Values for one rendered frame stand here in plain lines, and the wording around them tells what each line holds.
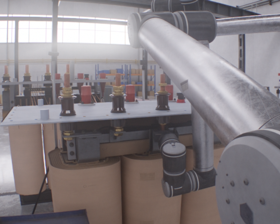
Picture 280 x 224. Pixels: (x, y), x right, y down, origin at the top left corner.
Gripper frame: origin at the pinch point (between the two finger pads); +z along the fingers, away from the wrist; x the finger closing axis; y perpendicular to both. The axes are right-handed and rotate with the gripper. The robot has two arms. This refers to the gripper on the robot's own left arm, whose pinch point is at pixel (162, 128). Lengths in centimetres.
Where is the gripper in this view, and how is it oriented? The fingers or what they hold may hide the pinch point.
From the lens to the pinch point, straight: 144.5
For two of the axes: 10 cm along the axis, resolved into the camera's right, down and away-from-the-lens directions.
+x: -10.0, 0.1, -0.8
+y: 0.2, -9.4, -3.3
